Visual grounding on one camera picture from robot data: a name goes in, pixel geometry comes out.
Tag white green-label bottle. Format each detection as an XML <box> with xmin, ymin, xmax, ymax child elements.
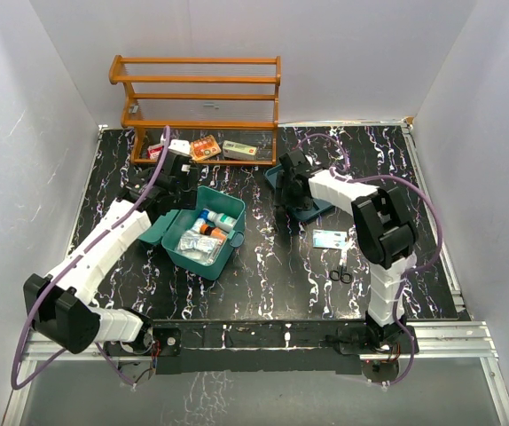
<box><xmin>207</xmin><ymin>210</ymin><xmax>237</xmax><ymax>233</ymax></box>

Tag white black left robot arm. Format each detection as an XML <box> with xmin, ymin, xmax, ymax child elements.
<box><xmin>23</xmin><ymin>139</ymin><xmax>199</xmax><ymax>354</ymax></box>

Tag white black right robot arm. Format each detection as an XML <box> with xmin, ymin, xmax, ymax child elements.
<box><xmin>275</xmin><ymin>149</ymin><xmax>418</xmax><ymax>354</ymax></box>

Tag small blue-capped bottle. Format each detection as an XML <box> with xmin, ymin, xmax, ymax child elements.
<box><xmin>192</xmin><ymin>209</ymin><xmax>213</xmax><ymax>234</ymax></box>

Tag brown orange-label bottle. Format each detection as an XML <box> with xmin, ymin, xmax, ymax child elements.
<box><xmin>200</xmin><ymin>224</ymin><xmax>227</xmax><ymax>242</ymax></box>

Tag green plastic medicine box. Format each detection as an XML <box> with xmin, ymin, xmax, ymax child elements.
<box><xmin>138</xmin><ymin>186</ymin><xmax>246</xmax><ymax>280</ymax></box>

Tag blue divided tray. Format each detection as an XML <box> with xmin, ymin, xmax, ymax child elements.
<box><xmin>264</xmin><ymin>164</ymin><xmax>333</xmax><ymax>223</ymax></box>

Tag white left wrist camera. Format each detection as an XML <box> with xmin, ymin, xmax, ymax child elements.
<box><xmin>164</xmin><ymin>139</ymin><xmax>192</xmax><ymax>163</ymax></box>

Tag orange wooden shelf rack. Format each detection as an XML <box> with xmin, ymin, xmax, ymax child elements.
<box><xmin>108</xmin><ymin>55</ymin><xmax>282</xmax><ymax>166</ymax></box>

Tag orange pill box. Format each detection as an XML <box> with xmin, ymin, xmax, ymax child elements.
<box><xmin>190</xmin><ymin>135</ymin><xmax>222</xmax><ymax>162</ymax></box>

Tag clear bag of swabs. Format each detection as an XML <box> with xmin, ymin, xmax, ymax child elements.
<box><xmin>176</xmin><ymin>230</ymin><xmax>223</xmax><ymax>266</ymax></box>

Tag red white medicine box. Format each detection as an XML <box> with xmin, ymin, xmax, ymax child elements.
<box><xmin>146</xmin><ymin>143</ymin><xmax>164</xmax><ymax>162</ymax></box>

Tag white green medicine box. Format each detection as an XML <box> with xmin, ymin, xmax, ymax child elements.
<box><xmin>222</xmin><ymin>140</ymin><xmax>258</xmax><ymax>162</ymax></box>

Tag small white blue card packet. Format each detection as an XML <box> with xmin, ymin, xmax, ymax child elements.
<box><xmin>312</xmin><ymin>229</ymin><xmax>348</xmax><ymax>249</ymax></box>

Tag black handled scissors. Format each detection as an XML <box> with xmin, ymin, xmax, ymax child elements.
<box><xmin>328</xmin><ymin>263</ymin><xmax>353</xmax><ymax>284</ymax></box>

